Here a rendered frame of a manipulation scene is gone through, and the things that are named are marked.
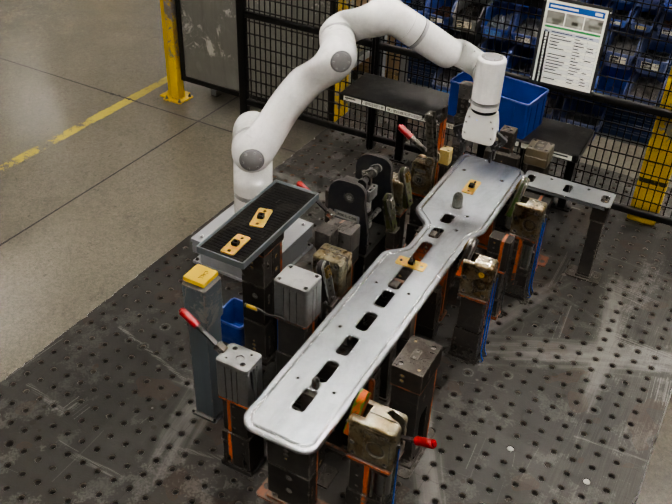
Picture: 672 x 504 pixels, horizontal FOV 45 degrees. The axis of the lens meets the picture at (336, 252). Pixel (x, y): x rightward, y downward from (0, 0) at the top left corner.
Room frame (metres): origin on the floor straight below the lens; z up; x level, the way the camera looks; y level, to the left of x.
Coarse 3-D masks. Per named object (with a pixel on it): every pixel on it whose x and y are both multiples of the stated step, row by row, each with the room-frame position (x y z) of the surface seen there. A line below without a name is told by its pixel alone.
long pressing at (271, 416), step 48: (432, 192) 2.14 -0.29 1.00; (480, 192) 2.16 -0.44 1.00; (432, 240) 1.89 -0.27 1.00; (384, 288) 1.66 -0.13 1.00; (432, 288) 1.67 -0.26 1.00; (336, 336) 1.46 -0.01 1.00; (384, 336) 1.47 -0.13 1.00; (288, 384) 1.30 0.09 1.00; (336, 384) 1.30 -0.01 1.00; (288, 432) 1.16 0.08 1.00
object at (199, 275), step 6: (198, 264) 1.52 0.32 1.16; (192, 270) 1.50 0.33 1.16; (198, 270) 1.50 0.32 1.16; (204, 270) 1.50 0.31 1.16; (210, 270) 1.50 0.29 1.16; (186, 276) 1.47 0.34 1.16; (192, 276) 1.47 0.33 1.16; (198, 276) 1.47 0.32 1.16; (204, 276) 1.47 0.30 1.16; (210, 276) 1.48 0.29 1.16; (216, 276) 1.49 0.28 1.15; (192, 282) 1.46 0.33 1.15; (198, 282) 1.45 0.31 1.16; (204, 282) 1.45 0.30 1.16
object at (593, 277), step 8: (608, 200) 2.16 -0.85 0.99; (592, 208) 2.14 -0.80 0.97; (608, 208) 2.12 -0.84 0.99; (592, 216) 2.14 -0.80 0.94; (600, 216) 2.12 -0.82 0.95; (592, 224) 2.14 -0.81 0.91; (600, 224) 2.13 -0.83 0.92; (592, 232) 2.13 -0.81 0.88; (600, 232) 2.12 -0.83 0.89; (592, 240) 2.13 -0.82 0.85; (584, 248) 2.14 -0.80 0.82; (592, 248) 2.13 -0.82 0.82; (584, 256) 2.13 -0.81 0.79; (592, 256) 2.12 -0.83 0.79; (584, 264) 2.13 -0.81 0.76; (592, 264) 2.13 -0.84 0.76; (568, 272) 2.15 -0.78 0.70; (576, 272) 2.14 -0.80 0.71; (584, 272) 2.13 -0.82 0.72; (592, 272) 2.15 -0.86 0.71; (584, 280) 2.12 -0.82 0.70; (592, 280) 2.11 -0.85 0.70
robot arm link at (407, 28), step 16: (384, 0) 2.14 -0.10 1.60; (336, 16) 2.20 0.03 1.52; (352, 16) 2.16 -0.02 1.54; (368, 16) 2.12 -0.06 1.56; (384, 16) 2.11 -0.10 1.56; (400, 16) 2.12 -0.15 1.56; (416, 16) 2.14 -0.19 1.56; (320, 32) 2.18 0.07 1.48; (368, 32) 2.14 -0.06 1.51; (384, 32) 2.12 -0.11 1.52; (400, 32) 2.11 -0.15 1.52; (416, 32) 2.12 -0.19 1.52
